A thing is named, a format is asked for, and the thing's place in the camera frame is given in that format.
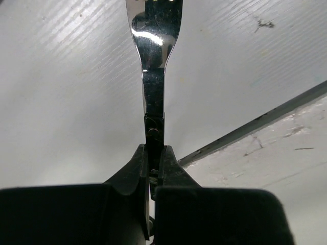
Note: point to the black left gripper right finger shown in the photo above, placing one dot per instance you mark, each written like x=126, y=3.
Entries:
x=186, y=213

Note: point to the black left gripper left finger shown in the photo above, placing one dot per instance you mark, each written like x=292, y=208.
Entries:
x=113, y=212

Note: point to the silver fork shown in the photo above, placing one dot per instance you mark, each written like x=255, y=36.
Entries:
x=155, y=27

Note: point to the white taped front board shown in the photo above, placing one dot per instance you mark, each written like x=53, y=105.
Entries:
x=287, y=158

